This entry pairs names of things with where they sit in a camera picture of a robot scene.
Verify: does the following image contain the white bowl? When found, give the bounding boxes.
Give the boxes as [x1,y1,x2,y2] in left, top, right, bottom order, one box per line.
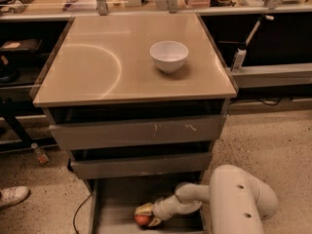
[149,41,189,73]

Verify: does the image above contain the grey drawer cabinet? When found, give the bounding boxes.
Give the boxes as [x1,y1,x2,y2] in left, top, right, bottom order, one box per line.
[29,13,239,234]

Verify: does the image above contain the white bottle with nozzle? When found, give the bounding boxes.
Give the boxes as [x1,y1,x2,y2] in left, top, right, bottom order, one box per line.
[230,15,274,72]

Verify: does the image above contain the red apple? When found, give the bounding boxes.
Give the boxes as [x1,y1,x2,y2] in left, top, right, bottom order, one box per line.
[135,214,151,226]

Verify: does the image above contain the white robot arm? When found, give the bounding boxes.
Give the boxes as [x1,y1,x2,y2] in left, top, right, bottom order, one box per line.
[134,165,278,234]

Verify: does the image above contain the grey bottom drawer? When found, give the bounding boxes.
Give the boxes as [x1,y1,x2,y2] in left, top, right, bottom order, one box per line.
[89,173,208,234]

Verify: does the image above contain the plastic bottle on floor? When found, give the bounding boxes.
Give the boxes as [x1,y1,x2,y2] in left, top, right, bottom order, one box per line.
[31,142,50,165]

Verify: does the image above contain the grey drawer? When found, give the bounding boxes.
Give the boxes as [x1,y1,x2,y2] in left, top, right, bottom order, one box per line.
[71,151,212,179]
[89,173,208,234]
[50,114,226,150]

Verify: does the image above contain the grey top drawer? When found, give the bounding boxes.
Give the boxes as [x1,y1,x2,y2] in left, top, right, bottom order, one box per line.
[50,114,226,150]

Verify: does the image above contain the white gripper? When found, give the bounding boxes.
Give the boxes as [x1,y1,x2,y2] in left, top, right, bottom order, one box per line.
[135,198,170,227]

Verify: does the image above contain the black floor cable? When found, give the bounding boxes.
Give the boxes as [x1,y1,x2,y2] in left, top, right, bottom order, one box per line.
[72,193,94,234]

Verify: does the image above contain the grey middle drawer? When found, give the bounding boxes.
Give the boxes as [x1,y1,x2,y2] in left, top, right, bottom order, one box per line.
[71,151,212,179]

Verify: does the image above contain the white sneaker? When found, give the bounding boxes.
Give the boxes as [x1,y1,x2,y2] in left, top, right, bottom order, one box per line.
[0,186,30,209]

